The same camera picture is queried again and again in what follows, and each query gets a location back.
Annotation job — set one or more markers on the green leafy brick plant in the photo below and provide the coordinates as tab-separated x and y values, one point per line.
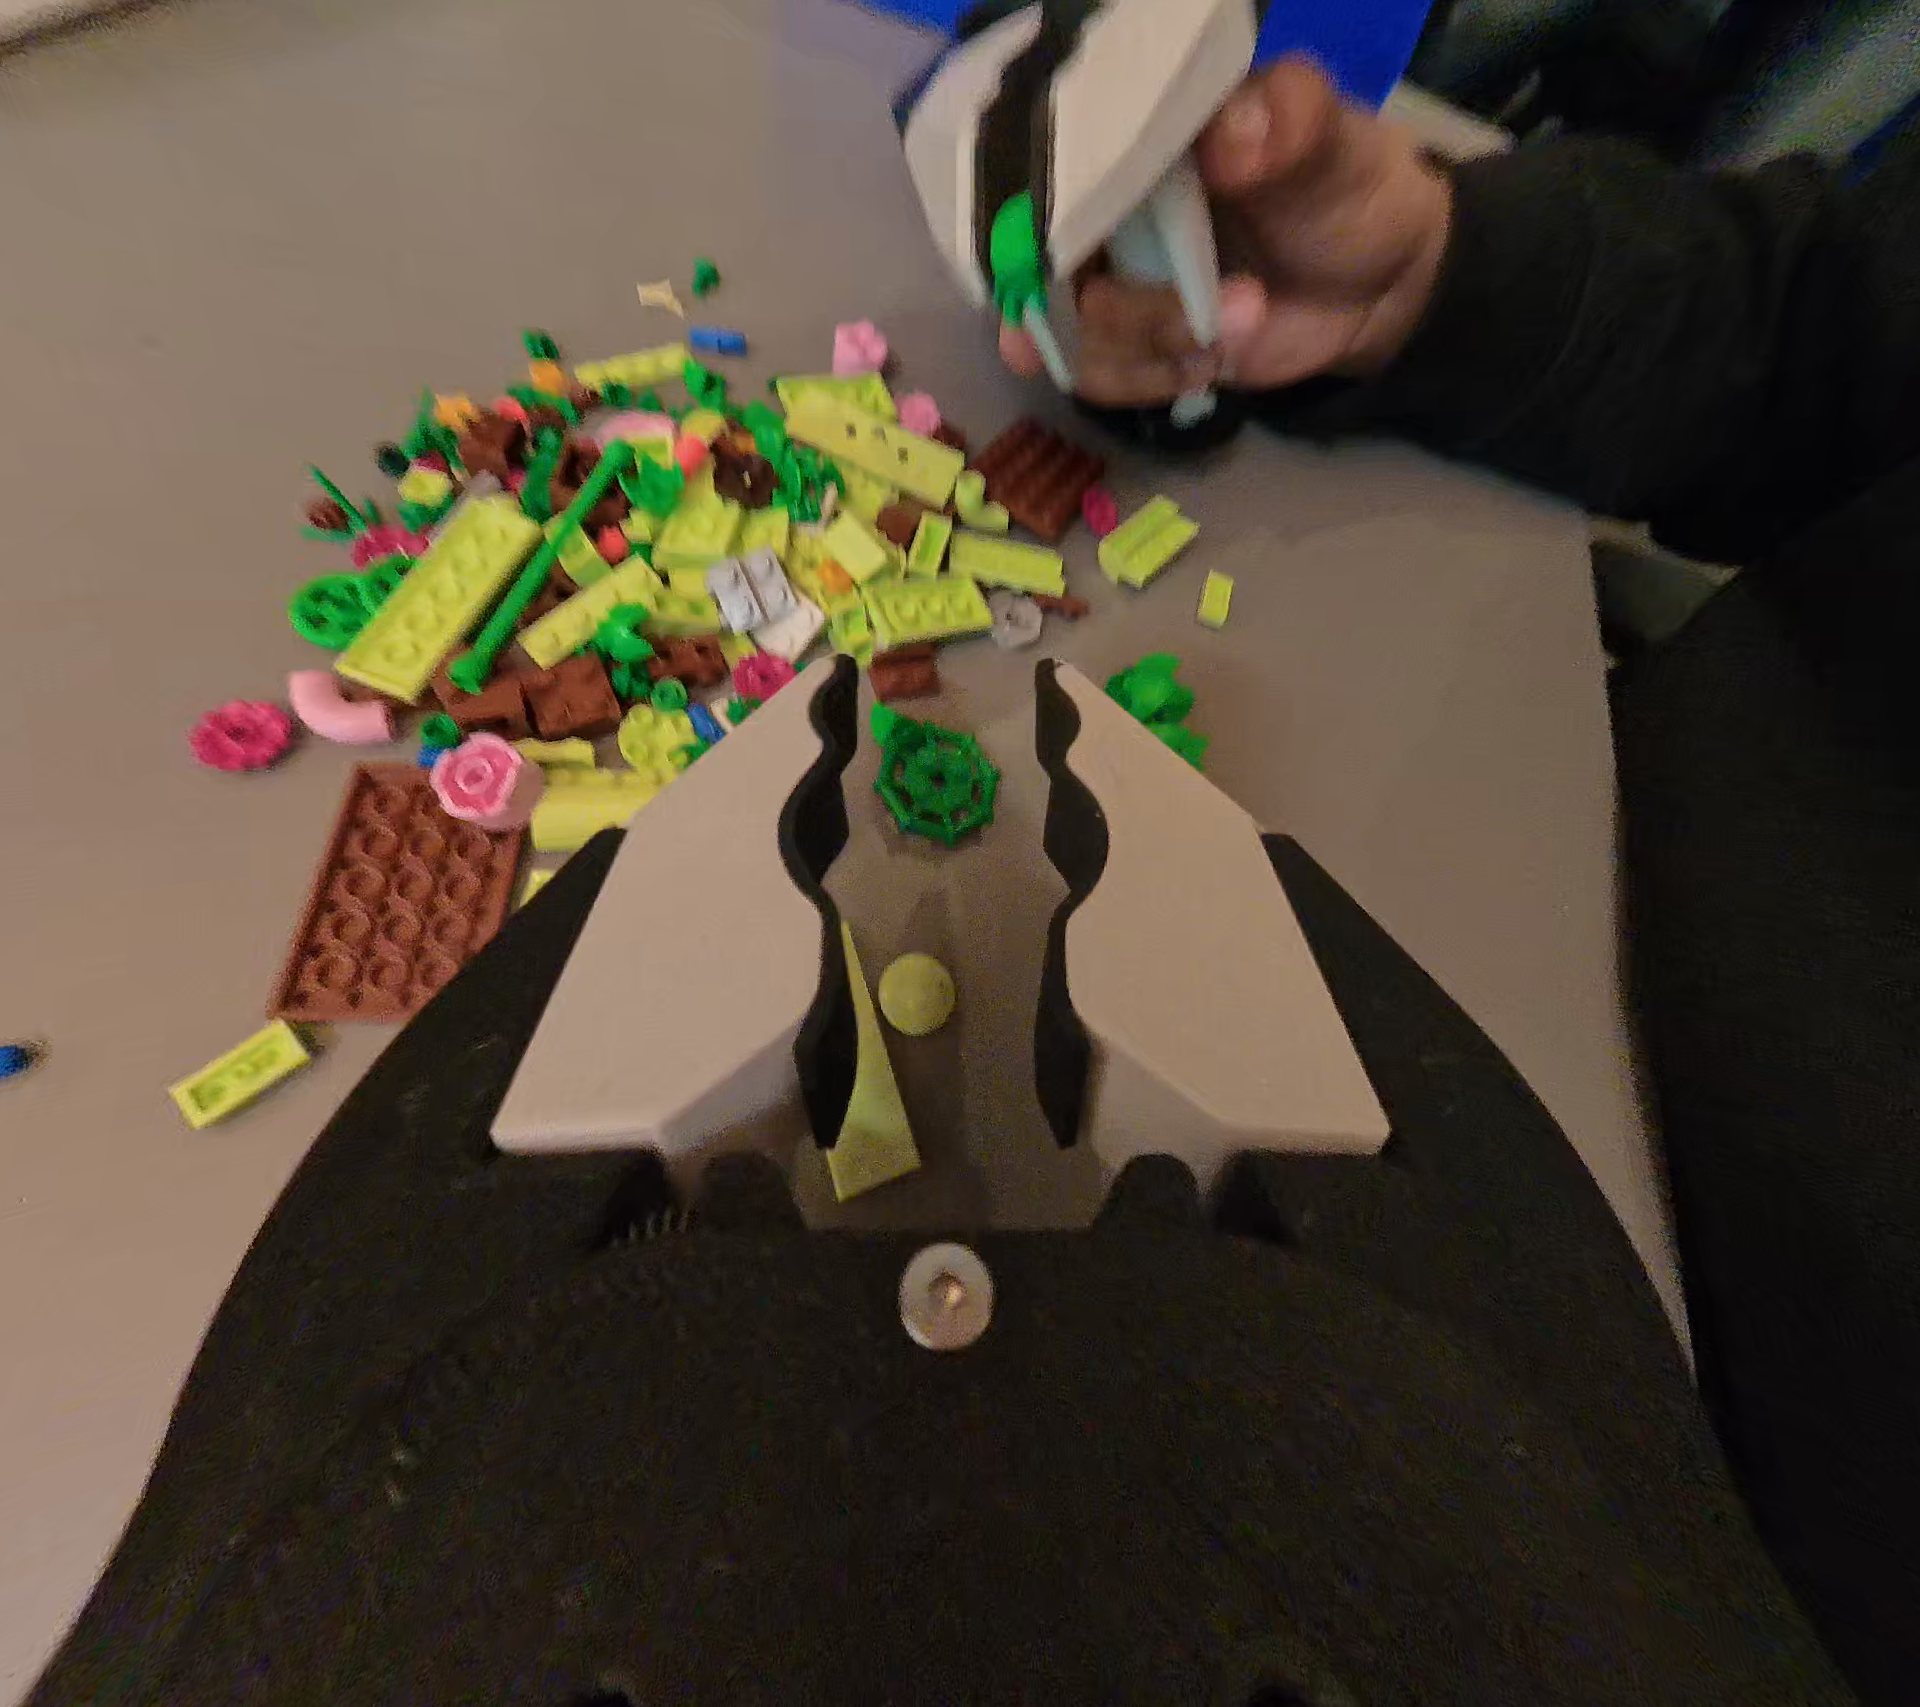
928	777

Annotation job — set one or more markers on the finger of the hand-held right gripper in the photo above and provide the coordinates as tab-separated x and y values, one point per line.
1158	69
950	151

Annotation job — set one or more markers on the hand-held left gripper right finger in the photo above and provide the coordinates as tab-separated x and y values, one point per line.
1232	990

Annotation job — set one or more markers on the tan twig toy piece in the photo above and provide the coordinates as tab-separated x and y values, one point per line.
658	298

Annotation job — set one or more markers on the long wide lime plate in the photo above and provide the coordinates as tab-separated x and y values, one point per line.
440	597

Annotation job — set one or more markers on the person's right hand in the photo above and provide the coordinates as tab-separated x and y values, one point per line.
1333	239

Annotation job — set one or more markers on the lime face print tile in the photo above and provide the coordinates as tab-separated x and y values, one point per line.
867	448

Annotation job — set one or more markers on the blue toy pin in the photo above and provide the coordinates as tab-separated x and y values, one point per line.
13	1060
713	340

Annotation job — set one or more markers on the narrow lime toy plate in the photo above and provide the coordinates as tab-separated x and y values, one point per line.
630	365

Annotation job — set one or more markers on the green leafy stalk piece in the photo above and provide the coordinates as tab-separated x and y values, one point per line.
1017	252

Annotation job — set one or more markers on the small lime toy plate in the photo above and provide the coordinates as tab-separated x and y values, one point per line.
1212	600
239	1072

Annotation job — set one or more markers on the green leaf cluster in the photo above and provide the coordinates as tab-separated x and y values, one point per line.
1158	702

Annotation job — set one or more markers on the pink printed round tile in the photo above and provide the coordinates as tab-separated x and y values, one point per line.
481	777

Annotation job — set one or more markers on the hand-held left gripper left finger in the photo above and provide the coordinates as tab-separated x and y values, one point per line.
658	990

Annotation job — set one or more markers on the pile of small toy bricks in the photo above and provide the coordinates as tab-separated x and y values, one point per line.
671	555

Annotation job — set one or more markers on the lime ridged toy brick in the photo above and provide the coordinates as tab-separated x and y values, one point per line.
1148	540

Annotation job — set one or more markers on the green toy stem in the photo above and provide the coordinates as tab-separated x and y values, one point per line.
544	568

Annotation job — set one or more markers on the brown toy brick plate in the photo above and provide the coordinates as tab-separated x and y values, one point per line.
391	897
1033	477

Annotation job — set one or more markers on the pink curved toy tube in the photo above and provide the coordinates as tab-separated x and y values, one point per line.
338	704

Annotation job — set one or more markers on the magenta flower toy piece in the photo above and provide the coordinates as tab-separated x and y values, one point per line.
239	737
1097	514

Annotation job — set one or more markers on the green toy wheel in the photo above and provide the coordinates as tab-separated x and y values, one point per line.
335	604

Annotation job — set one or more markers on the pink round toy stud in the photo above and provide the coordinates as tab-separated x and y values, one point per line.
857	351

